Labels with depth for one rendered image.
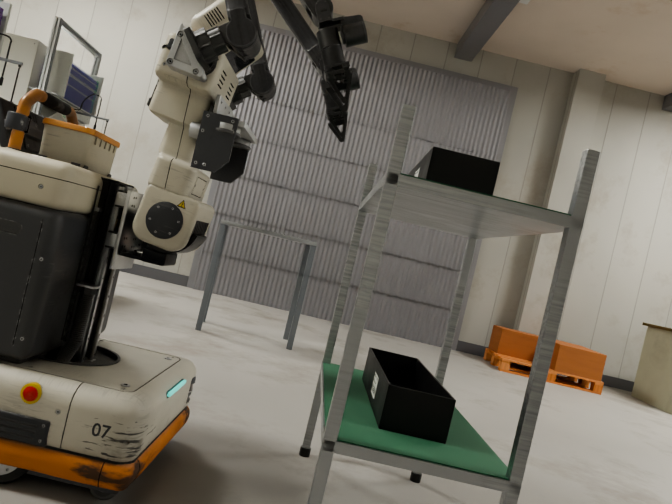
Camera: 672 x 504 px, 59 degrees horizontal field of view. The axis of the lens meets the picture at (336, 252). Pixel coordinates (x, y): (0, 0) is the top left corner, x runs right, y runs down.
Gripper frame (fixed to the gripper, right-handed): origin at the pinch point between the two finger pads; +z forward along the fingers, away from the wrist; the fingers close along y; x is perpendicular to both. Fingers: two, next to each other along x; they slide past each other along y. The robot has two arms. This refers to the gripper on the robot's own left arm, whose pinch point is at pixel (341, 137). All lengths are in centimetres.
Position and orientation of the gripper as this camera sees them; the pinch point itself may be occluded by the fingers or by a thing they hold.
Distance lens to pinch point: 201.6
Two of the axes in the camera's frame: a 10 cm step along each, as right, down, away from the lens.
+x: -9.7, 2.3, 0.0
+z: 2.3, 9.7, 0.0
